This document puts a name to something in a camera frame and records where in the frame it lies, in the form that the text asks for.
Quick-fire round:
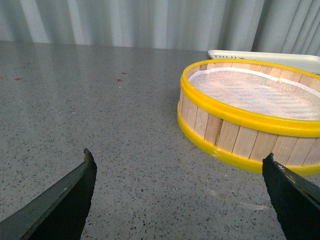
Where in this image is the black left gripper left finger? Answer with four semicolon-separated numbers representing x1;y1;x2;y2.
0;148;97;240

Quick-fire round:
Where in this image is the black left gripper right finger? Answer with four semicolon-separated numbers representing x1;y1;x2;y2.
262;153;320;240

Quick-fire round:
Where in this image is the white serving tray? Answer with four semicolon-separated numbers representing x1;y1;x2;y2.
208;50;320;75

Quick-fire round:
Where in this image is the yellow rimmed bamboo steamer basket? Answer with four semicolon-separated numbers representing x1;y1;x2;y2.
177;59;320;176

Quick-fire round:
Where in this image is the white steamer mesh liner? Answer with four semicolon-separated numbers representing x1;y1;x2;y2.
188;67;320;121

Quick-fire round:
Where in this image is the white pleated curtain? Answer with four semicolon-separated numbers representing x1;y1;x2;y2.
0;0;320;56

